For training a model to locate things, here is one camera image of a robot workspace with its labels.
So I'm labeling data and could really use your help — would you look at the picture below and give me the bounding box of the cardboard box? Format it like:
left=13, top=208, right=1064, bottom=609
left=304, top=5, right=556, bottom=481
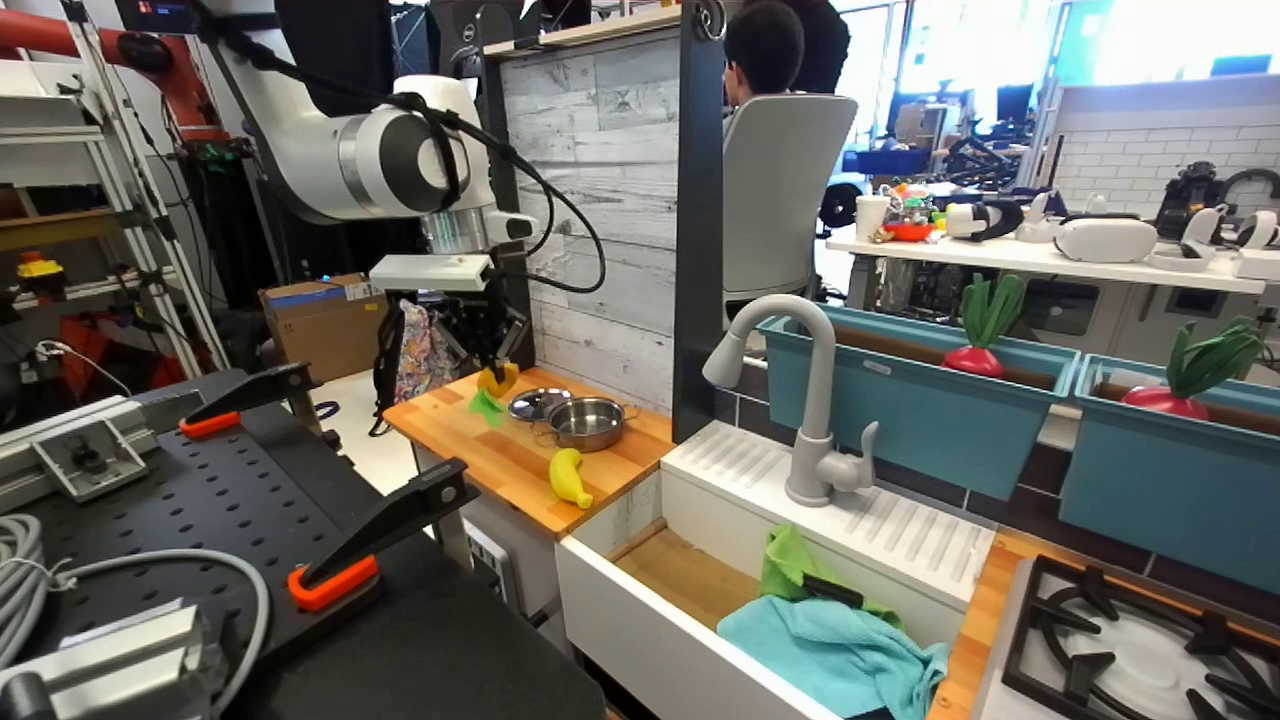
left=260, top=275, right=385, bottom=383

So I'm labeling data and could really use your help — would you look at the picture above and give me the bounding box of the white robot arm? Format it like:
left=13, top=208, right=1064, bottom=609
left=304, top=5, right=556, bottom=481
left=186, top=0, right=529, bottom=368

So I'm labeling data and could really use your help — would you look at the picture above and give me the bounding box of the seated person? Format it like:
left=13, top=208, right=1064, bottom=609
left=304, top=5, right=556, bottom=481
left=720, top=0, right=852, bottom=109

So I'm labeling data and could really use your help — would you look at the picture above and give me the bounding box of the grey kitchen tap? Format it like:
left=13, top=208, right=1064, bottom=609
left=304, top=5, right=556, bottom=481
left=701, top=290, right=881, bottom=506

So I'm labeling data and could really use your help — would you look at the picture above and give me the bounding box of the wooden countertop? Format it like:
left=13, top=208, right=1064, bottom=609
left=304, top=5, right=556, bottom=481
left=385, top=375, right=671, bottom=535

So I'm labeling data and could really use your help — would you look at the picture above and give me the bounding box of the grey coiled cable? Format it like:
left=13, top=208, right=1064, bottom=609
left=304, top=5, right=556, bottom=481
left=0, top=512, right=274, bottom=720

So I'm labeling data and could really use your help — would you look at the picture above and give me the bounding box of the aluminium extrusion rail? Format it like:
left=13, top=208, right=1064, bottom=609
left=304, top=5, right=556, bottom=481
left=0, top=387, right=198, bottom=512
left=0, top=601, right=229, bottom=720

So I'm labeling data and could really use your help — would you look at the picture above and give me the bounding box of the grey wood backsplash panel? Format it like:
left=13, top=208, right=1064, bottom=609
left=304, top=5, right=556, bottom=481
left=485, top=8, right=678, bottom=414

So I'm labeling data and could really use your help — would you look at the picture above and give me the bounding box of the red radish plushie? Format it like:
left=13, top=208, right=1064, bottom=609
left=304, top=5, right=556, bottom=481
left=1125, top=322, right=1263, bottom=420
left=945, top=275, right=1028, bottom=375

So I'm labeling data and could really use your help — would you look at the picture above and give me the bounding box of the small steel pot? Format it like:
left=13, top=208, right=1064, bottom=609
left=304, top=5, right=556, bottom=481
left=549, top=400, right=628, bottom=453

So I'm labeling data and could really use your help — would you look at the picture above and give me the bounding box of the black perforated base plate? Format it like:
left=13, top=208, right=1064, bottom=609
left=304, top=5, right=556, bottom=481
left=5, top=406, right=605, bottom=720

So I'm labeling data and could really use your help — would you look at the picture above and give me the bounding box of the orange carrot plushie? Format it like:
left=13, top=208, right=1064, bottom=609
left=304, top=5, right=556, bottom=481
left=466, top=359, right=521, bottom=425

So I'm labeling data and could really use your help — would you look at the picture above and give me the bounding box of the teal cloth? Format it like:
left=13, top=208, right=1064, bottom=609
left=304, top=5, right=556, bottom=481
left=715, top=596, right=948, bottom=720

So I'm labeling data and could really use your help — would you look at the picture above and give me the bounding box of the white toy sink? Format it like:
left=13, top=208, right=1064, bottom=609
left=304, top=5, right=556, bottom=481
left=556, top=425, right=996, bottom=720

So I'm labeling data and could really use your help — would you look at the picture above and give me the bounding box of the black toy stove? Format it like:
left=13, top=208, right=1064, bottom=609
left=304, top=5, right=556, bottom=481
left=976, top=556, right=1280, bottom=720

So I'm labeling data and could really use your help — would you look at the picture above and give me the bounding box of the green cloth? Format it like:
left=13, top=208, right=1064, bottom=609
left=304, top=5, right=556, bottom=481
left=760, top=522, right=867, bottom=611

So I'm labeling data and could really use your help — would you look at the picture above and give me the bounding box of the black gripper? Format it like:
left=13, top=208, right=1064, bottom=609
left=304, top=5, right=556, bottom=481
left=440, top=290, right=529, bottom=378

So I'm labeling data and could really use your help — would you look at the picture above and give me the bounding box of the black orange clamp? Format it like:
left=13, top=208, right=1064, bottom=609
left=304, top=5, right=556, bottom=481
left=175, top=363, right=320, bottom=439
left=282, top=460, right=474, bottom=614

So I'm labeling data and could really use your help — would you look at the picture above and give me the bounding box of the white desk with clutter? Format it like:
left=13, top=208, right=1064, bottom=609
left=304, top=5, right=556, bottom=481
left=831, top=220, right=1280, bottom=295

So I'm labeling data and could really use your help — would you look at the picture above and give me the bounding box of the teal planter box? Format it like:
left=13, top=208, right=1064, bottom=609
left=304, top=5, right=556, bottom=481
left=754, top=299, right=1089, bottom=502
left=1061, top=357, right=1280, bottom=592

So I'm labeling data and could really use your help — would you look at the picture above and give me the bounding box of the yellow banana plushie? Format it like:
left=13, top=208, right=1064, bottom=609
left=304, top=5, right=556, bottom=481
left=549, top=446, right=591, bottom=506

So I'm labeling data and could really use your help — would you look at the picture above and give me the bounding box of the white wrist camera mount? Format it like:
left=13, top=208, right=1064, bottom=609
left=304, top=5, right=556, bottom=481
left=366, top=256, right=496, bottom=290

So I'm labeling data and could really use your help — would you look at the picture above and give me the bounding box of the grey office chair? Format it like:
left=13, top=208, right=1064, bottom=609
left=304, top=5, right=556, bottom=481
left=720, top=92, right=857, bottom=322

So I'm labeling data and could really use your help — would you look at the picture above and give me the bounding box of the steel pot lid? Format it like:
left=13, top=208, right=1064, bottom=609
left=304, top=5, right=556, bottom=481
left=509, top=387, right=574, bottom=420

